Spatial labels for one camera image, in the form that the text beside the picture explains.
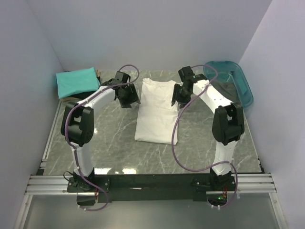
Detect white printed t shirt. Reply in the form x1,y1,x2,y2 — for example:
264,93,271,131
134,78,178,145

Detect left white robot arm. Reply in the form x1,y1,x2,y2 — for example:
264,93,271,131
61,70,140,182

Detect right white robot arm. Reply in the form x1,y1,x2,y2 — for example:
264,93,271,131
171,65,244,176

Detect grey t shirt in bin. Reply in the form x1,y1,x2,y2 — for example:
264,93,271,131
212,81,241,103

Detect teal plastic bin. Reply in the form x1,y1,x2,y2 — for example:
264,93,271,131
203,61,254,108

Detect black folded t shirt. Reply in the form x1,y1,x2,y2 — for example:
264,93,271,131
69,82,108,100

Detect teal folded t shirt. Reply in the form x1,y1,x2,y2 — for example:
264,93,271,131
56,67,100,99

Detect black base beam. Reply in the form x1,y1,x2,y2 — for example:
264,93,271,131
67,173,236,203

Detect aluminium frame rail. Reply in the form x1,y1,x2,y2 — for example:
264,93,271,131
23,145,72,196

